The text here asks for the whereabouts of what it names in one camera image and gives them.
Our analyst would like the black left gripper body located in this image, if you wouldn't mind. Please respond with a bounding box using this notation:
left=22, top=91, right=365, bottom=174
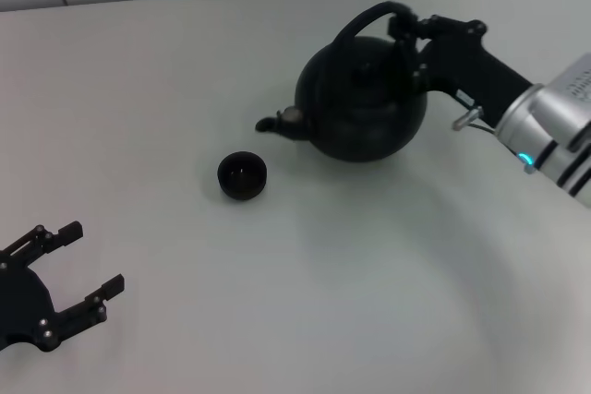
left=0, top=249, right=65, bottom=353

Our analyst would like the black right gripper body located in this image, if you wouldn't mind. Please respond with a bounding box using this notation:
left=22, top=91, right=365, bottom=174
left=414, top=17, right=533, bottom=128

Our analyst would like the black round teapot with handle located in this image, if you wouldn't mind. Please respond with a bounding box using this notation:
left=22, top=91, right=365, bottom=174
left=254, top=0, right=429, bottom=163

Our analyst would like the small black teacup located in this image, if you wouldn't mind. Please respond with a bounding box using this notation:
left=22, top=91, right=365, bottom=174
left=216, top=150, right=270, bottom=202

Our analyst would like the right gripper silver cable plug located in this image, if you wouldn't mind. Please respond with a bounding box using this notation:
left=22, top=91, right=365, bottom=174
left=451, top=105, right=500, bottom=135

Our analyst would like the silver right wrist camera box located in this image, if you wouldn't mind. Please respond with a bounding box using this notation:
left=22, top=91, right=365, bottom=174
left=533, top=53, right=591, bottom=151

